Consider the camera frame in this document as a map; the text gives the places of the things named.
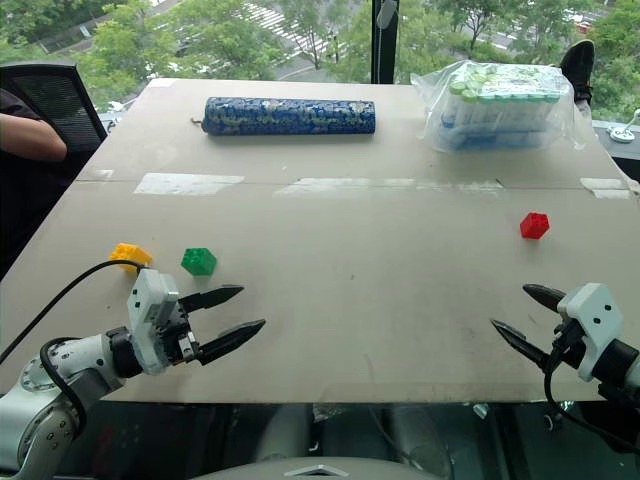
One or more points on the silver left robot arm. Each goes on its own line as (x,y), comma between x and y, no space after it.
(60,375)

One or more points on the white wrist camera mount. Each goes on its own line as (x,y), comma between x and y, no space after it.
(595,325)
(148,320)

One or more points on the white desk lamp base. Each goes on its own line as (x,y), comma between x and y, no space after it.
(622,132)

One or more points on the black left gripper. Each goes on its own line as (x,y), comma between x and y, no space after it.
(179,334)

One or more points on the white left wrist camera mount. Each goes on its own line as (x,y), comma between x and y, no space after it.
(148,320)

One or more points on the green toy brick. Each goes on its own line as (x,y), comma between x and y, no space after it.
(199,260)

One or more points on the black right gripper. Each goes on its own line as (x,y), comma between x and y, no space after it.
(567,340)

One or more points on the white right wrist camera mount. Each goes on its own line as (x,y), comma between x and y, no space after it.
(595,325)

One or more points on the black mesh office chair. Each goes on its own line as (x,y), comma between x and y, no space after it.
(55,107)

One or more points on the black window frame post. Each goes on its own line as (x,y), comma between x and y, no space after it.
(384,42)

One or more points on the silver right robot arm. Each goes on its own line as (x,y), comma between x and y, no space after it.
(620,367)

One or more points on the plastic bag of bottles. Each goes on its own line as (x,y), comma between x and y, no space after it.
(495,107)

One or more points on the person's bare forearm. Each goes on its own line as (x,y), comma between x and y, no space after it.
(30,137)

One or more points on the yellow toy brick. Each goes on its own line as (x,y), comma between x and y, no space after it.
(130,256)

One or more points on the blue patterned cylinder roll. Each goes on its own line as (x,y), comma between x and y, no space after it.
(290,116)

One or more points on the silver robot torso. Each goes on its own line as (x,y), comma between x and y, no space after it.
(320,467)

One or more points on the red toy brick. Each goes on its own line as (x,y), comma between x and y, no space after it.
(534,225)

